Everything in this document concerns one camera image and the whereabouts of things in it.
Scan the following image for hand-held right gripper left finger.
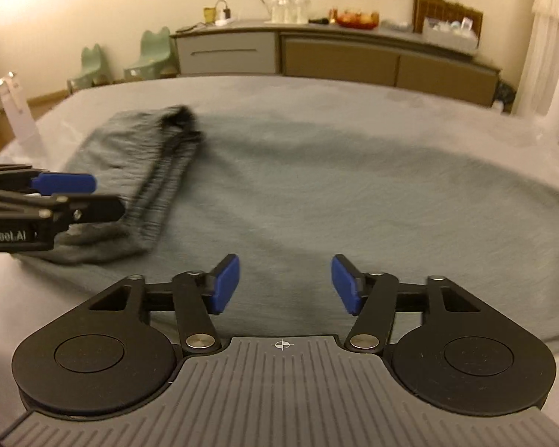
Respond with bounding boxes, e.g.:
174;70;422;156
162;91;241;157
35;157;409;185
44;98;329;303
89;254;240;352

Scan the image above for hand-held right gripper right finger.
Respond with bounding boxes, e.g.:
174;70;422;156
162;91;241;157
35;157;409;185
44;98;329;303
331;254;483;352

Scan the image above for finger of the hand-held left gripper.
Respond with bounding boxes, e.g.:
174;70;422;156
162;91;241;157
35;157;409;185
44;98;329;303
0;164;97;195
0;189;126;232

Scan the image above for grey-green pants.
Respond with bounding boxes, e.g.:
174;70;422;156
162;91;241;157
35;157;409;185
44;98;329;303
16;105;559;355

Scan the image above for white thermos bottle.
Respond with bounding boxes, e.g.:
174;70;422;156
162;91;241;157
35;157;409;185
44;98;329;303
0;72;45;161

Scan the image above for green plastic child chair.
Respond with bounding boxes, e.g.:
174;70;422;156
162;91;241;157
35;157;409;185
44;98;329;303
67;43;105;93
123;27;178;80

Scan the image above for grey and brown sideboard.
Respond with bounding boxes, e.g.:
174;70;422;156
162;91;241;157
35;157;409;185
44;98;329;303
170;19;501;107

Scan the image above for white power strip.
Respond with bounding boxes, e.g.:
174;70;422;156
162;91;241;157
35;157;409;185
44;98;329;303
213;0;237;26

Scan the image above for dark bag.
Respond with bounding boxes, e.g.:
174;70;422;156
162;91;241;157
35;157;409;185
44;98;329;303
491;81;515;113

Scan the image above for bowl of fruit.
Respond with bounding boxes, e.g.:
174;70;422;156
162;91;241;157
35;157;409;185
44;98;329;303
335;8;380;29

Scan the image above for white storage box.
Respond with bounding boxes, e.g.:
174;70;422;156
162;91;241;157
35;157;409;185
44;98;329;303
421;17;480;53

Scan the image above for clear glassware set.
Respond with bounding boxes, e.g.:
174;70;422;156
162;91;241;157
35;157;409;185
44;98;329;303
269;0;311;24

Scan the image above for cream curtain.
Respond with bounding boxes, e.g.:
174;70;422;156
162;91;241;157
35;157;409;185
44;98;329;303
517;0;559;122

